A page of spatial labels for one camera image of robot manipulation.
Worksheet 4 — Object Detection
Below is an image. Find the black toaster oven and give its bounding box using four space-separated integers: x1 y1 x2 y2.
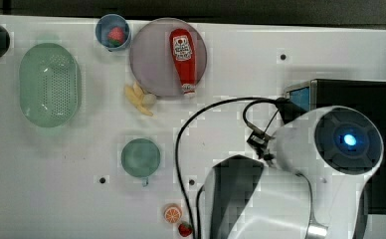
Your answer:
284 79 386 214

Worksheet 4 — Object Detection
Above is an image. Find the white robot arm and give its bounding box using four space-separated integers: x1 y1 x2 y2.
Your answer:
199 106 384 239

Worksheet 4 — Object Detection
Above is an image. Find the peeled banana toy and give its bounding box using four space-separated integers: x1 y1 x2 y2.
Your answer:
123 82 157 117

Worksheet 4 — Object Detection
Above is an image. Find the green mug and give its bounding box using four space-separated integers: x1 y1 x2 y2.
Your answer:
120 138 161 187

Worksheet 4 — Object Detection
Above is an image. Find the grey round plate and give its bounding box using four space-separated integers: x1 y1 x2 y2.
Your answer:
129 18 207 97

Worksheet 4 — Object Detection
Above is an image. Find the red ketchup bottle toy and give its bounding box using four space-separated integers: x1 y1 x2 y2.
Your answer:
169 28 197 96

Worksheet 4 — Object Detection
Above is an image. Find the orange slice toy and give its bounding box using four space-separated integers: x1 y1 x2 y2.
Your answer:
163 204 183 224

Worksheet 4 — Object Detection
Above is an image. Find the strawberry toy on table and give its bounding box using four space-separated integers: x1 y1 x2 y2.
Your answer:
178 222 193 237

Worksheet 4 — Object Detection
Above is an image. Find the strawberry toy in cup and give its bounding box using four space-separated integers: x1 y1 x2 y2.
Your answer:
107 27 125 47

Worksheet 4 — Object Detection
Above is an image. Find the green perforated colander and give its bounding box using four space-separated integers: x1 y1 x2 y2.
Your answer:
19 43 82 127

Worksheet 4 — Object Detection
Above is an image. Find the black cable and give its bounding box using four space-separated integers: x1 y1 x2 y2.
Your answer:
174 97 291 239

